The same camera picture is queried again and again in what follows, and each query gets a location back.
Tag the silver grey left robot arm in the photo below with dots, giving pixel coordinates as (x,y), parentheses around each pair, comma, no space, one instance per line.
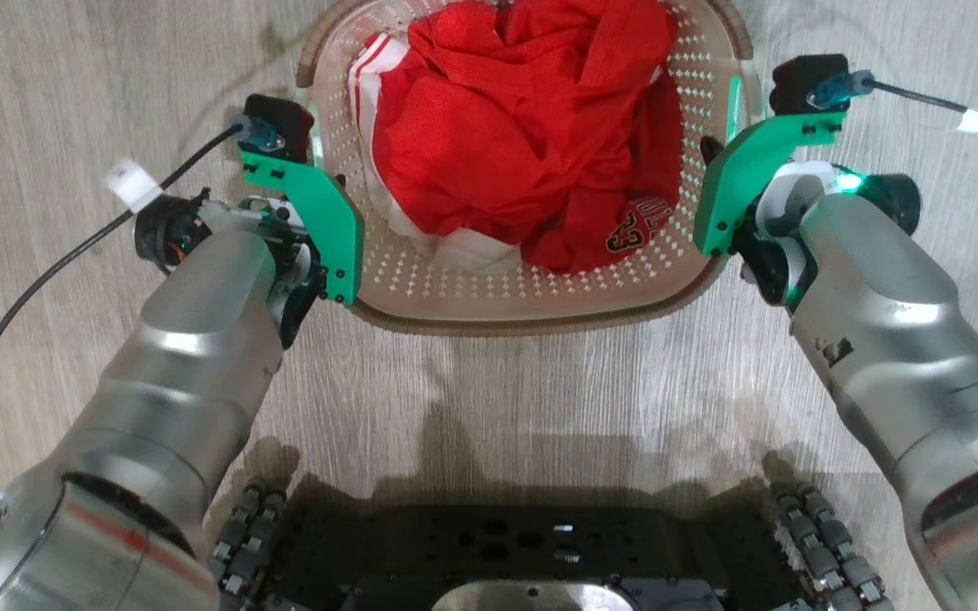
(166,382)

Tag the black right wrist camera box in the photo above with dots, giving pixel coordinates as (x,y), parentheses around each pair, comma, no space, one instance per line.
(805,81)

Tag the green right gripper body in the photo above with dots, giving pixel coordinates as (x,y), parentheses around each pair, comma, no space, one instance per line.
(739,178)

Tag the mecanum wheel with rollers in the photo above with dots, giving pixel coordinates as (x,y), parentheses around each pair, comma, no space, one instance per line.
(244,535)
(829,543)

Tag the white garment with red stripes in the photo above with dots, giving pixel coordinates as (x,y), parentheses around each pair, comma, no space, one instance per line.
(370,93)

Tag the red mesh jersey garment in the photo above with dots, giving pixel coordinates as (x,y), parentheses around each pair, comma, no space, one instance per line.
(506,127)

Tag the beige perforated plastic laundry basket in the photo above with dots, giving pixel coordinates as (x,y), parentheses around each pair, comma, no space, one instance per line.
(540,293)

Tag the left mecanum wheel with rollers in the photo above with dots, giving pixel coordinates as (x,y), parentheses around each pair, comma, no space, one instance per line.
(244,535)

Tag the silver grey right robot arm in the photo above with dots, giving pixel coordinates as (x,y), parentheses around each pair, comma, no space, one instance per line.
(888,305)

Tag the right mecanum wheel with rollers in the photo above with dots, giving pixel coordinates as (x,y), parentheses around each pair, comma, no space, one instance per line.
(829,543)

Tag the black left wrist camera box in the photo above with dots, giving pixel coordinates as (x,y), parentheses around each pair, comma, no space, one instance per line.
(281,126)

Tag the white tape tag, large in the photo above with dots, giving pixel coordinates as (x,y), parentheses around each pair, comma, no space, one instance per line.
(132,184)

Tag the white tape tag, small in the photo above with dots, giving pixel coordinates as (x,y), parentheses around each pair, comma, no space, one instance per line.
(974,121)

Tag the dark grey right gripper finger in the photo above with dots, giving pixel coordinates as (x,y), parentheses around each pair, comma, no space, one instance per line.
(710,151)

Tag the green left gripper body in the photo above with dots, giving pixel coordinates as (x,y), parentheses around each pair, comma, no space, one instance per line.
(326,216)

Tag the black robot base deck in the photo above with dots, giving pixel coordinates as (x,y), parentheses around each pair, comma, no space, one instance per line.
(523,552)

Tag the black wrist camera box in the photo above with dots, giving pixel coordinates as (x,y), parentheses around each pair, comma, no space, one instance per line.
(805,81)
(281,126)

